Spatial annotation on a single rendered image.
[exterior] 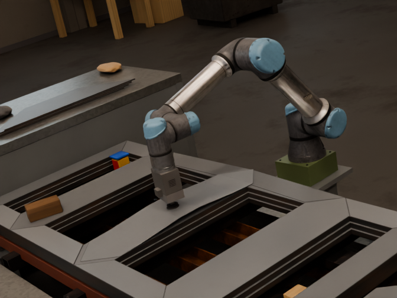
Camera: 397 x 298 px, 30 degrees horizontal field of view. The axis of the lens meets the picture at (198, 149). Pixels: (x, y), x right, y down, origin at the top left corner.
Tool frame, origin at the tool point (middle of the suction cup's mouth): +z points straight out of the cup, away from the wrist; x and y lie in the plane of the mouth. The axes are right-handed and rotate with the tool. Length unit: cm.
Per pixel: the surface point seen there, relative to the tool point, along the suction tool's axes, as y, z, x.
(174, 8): -753, 75, 363
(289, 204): 23.9, 2.5, 30.1
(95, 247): 2.4, 0.6, -29.5
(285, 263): 53, 2, 8
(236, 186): 1.1, 0.4, 24.1
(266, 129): -247, 88, 184
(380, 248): 69, 1, 29
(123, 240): 6.2, 0.3, -21.4
